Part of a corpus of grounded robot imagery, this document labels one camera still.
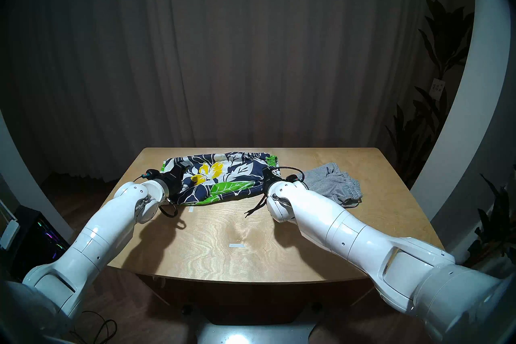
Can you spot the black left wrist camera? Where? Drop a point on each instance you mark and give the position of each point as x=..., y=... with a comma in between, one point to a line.
x=150, y=174

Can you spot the small dark leafy plant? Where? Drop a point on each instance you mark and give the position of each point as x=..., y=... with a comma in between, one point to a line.
x=496, y=222

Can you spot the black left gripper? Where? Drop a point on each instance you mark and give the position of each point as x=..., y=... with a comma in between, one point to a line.
x=175, y=180

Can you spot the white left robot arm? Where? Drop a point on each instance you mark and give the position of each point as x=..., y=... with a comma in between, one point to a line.
x=96, y=234

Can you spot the black computer tower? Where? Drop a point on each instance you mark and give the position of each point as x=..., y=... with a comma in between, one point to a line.
x=36, y=242

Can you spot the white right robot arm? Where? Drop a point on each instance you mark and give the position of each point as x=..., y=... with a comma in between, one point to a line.
x=363, y=242

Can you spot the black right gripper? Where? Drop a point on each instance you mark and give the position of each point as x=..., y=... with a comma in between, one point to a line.
x=272, y=176

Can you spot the white router box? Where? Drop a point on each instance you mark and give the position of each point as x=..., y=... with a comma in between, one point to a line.
x=9, y=234

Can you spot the white paper plant tag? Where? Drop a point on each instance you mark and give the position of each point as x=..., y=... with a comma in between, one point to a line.
x=437, y=88

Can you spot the tall dark leafy plant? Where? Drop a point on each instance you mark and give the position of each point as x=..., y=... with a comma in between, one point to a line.
x=439, y=41

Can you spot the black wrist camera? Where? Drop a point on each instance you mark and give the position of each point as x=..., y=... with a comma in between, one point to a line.
x=150, y=174
x=294, y=178

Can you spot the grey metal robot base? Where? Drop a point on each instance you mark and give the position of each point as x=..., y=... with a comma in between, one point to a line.
x=250, y=331

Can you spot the navy green floral shorts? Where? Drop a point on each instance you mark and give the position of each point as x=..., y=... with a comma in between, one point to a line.
x=225, y=176

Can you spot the grey jersey shorts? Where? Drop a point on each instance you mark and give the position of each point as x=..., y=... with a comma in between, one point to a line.
x=334, y=184

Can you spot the beige pleated curtain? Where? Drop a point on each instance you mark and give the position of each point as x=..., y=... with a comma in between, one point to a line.
x=242, y=45

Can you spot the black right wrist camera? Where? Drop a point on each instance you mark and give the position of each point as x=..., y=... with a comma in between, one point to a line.
x=294, y=178

